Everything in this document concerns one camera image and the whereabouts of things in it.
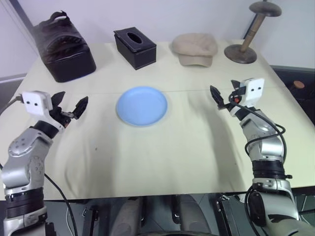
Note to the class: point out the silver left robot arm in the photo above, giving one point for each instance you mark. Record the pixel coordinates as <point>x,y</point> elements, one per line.
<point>23,157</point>

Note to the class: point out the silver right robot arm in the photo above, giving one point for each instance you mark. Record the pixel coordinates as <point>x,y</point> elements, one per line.
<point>268,147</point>

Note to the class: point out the beige flat cap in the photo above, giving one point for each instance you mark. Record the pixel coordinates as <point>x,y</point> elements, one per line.
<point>194,48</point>

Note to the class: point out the dark wooden hat stand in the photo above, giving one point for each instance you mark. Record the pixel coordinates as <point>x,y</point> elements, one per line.
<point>252,32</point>

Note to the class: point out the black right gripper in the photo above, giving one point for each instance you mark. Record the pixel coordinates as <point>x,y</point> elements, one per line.
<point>238,93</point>

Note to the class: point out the cream tablecloth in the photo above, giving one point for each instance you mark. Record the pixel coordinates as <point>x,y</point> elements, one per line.
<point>157,157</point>

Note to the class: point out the brown round wooden knob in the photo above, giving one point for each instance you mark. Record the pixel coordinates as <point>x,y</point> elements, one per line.
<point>299,84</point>

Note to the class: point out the black leather tissue box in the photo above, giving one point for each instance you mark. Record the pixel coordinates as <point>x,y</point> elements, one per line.
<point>137,52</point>

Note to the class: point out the light blue round plate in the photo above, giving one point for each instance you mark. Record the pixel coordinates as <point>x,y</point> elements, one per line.
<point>142,106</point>

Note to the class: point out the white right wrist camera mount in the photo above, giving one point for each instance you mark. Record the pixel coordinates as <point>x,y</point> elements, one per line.
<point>253,91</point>

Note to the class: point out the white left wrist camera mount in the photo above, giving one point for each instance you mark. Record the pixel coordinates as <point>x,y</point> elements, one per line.
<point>35,102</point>

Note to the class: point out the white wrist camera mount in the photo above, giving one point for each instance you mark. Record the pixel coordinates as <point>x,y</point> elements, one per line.
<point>253,91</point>
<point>35,102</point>

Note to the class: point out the grey rounded shape under table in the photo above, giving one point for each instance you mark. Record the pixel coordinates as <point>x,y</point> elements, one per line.
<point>193,212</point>
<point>131,214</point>

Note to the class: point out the dark brown leather bag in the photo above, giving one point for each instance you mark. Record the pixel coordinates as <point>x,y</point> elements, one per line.
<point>64,56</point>

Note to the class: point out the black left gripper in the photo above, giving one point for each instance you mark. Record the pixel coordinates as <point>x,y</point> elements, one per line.
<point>59,114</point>

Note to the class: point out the dark bin beside table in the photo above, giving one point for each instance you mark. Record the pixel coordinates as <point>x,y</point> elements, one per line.
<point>295,81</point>

